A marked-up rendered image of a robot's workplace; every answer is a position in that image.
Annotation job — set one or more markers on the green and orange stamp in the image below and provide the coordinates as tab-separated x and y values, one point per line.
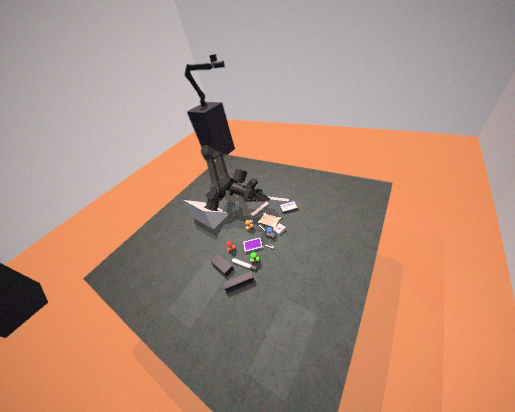
254	258

